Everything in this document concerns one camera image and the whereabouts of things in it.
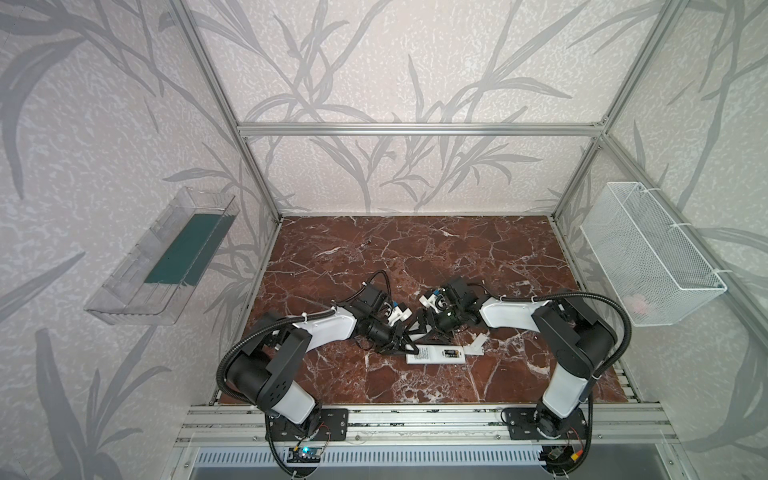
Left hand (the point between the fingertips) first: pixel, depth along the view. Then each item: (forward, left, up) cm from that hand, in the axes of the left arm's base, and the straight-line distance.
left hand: (415, 344), depth 79 cm
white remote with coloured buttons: (+2, -18, -7) cm, 20 cm away
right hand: (+6, 0, -3) cm, 7 cm away
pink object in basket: (+6, -54, +14) cm, 56 cm away
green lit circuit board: (-24, +27, -9) cm, 37 cm away
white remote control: (-2, -6, -3) cm, 7 cm away
